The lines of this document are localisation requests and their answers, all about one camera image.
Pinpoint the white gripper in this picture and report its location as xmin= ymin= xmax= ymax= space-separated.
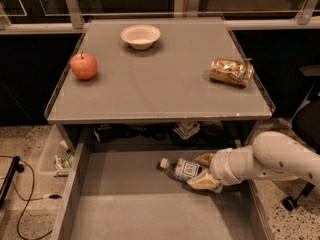
xmin=187 ymin=148 xmax=240 ymax=193

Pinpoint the clear plastic bottle blue label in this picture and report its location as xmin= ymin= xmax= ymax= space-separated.
xmin=160 ymin=158 xmax=204 ymax=181

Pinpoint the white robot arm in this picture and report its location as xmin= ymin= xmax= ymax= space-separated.
xmin=187 ymin=131 xmax=320 ymax=193

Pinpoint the open grey top drawer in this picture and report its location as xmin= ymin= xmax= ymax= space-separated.
xmin=50 ymin=142 xmax=273 ymax=240

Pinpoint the clutter inside cabinet shelf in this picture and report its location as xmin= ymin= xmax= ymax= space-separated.
xmin=93 ymin=121 xmax=228 ymax=147

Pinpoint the gold crushed can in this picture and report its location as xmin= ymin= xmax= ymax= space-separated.
xmin=210 ymin=59 xmax=254 ymax=87

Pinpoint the black office chair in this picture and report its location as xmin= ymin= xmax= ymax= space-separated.
xmin=281 ymin=63 xmax=320 ymax=212

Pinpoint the clear plastic storage bin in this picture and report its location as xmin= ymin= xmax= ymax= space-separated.
xmin=38 ymin=126 xmax=74 ymax=177

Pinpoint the white paper bowl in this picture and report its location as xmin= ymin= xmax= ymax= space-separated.
xmin=120 ymin=25 xmax=161 ymax=50

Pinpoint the red apple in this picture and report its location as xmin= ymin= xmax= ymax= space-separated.
xmin=70 ymin=52 xmax=98 ymax=80

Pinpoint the black bar on floor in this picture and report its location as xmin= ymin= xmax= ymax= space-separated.
xmin=0 ymin=156 xmax=20 ymax=208

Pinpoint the black cable on floor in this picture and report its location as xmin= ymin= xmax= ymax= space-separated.
xmin=0 ymin=155 xmax=63 ymax=240

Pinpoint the metal railing frame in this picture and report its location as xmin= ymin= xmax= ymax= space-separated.
xmin=0 ymin=0 xmax=320 ymax=33

